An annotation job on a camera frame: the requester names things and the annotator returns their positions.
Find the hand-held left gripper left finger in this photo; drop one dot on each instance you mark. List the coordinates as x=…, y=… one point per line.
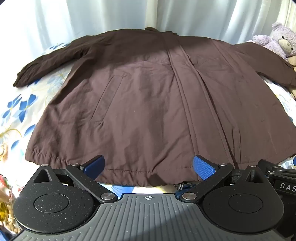
x=93, y=165

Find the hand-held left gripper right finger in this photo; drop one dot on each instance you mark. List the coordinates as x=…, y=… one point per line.
x=204, y=166

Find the brown jacket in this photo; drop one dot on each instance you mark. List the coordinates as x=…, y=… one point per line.
x=148, y=104

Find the floral bed sheet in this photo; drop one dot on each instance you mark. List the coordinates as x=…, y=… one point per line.
x=20, y=111

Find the colourful printed cloth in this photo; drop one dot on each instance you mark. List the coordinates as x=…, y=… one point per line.
x=5, y=204

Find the purple teddy bear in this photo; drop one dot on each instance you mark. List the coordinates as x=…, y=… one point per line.
x=275, y=39

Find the white curtain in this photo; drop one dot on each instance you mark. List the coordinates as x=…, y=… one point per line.
x=115, y=16

